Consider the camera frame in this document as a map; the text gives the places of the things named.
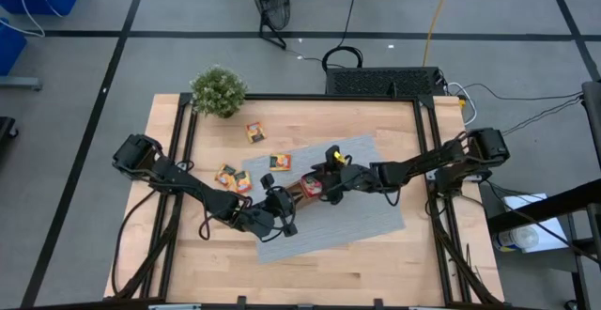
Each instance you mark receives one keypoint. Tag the black computer tower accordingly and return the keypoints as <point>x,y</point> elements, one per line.
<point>380,82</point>

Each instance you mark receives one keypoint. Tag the wooden tea box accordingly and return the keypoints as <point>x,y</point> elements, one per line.
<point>295,192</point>

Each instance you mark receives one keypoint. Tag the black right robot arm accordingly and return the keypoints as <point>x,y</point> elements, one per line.
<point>422,164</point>

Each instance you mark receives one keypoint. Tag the grey cart base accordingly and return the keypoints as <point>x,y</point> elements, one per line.
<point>21,83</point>

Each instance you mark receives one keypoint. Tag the black side table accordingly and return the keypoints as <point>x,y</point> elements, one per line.
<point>544,205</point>

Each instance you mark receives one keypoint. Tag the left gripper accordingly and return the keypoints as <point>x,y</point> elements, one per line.
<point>277,211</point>

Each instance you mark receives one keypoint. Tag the yellow gripper tag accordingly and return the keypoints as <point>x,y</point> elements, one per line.
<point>339,158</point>

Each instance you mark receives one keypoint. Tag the green potted plant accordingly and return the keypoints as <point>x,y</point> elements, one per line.
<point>218,91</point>

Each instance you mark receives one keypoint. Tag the white box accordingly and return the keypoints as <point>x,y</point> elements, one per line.
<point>519,202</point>

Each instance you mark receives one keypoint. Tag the red strawberry tea packet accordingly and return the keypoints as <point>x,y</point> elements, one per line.
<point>311,187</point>

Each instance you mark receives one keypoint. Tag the grey woven placemat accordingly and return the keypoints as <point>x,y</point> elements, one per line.
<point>338,225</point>

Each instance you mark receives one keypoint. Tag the black caster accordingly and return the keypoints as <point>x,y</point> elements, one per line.
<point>5,127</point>

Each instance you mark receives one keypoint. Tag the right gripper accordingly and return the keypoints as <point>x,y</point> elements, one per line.
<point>354,178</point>

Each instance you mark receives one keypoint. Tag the white wipes canister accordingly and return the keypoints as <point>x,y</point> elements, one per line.
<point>516,239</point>

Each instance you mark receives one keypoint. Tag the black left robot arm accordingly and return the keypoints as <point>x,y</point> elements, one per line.
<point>188,185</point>

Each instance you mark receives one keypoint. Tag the black aluminium table frame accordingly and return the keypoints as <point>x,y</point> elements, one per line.
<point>300,97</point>

